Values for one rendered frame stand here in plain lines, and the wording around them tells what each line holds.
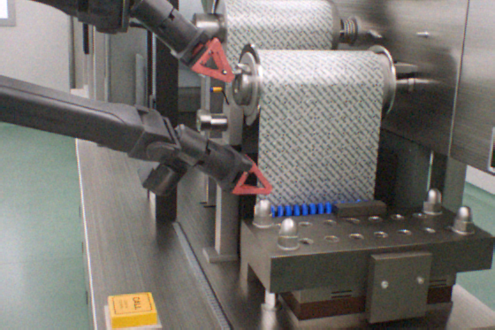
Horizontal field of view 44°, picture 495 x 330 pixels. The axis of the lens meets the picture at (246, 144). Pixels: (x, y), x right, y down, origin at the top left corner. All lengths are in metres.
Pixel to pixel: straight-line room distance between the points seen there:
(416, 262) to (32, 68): 5.85
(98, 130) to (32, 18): 5.65
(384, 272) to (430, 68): 0.41
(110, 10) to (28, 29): 5.54
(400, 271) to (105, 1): 0.64
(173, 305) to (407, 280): 0.39
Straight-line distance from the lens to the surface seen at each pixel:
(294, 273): 0.95
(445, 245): 1.06
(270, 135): 1.07
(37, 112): 0.89
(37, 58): 6.59
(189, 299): 1.07
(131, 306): 1.01
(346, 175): 1.15
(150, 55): 1.48
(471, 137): 1.09
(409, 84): 1.22
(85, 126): 0.92
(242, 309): 1.05
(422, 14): 1.22
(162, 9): 1.03
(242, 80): 1.07
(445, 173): 1.44
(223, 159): 1.03
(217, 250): 1.22
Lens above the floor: 1.41
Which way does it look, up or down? 14 degrees down
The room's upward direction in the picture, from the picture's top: 2 degrees clockwise
